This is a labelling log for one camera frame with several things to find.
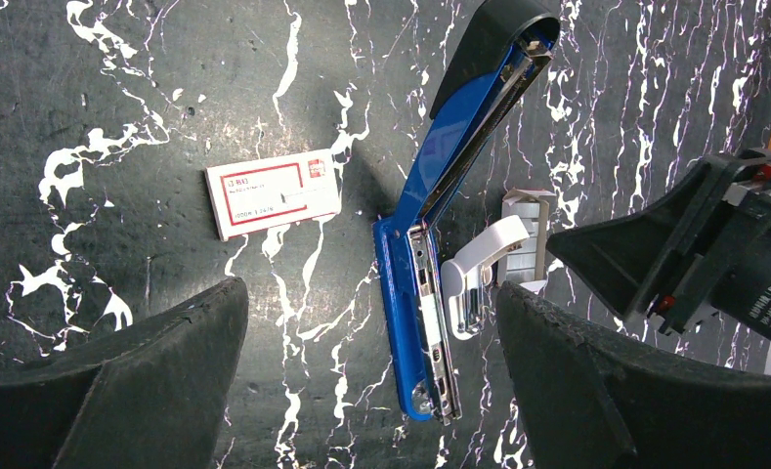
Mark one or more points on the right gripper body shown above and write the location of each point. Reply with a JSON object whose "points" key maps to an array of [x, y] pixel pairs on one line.
{"points": [[704, 245]]}

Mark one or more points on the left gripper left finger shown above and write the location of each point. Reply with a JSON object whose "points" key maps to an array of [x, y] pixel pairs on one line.
{"points": [[151, 395]]}

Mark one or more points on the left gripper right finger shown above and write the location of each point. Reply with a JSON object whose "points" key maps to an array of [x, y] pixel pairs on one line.
{"points": [[592, 398]]}

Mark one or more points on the red white staple box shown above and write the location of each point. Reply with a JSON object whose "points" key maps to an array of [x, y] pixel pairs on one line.
{"points": [[256, 195]]}

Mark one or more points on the small white stapler remover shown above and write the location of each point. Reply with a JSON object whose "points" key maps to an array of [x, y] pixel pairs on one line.
{"points": [[465, 276]]}

